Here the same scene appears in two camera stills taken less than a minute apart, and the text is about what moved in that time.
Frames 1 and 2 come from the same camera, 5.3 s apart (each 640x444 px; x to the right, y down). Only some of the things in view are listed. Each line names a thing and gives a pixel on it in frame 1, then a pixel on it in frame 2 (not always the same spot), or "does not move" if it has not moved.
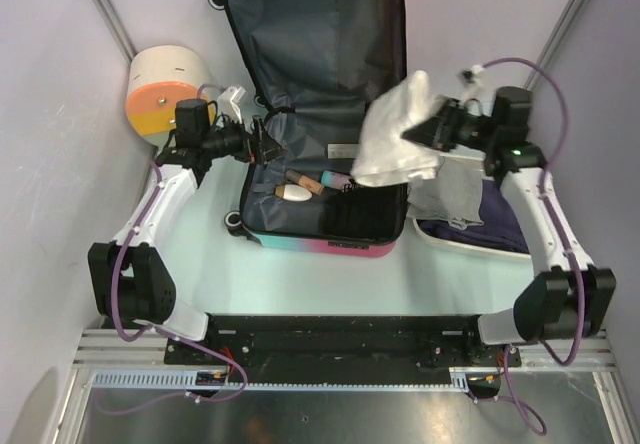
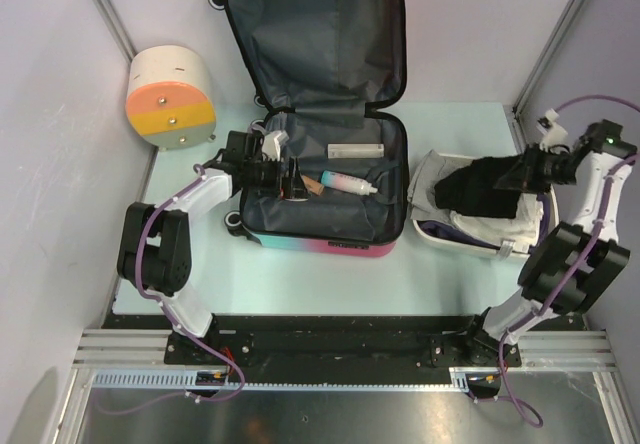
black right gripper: (437, 131) to (523, 176)
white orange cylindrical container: (157, 80) does not move
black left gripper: (250, 146) to (293, 186)
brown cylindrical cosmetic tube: (312, 185) does not move
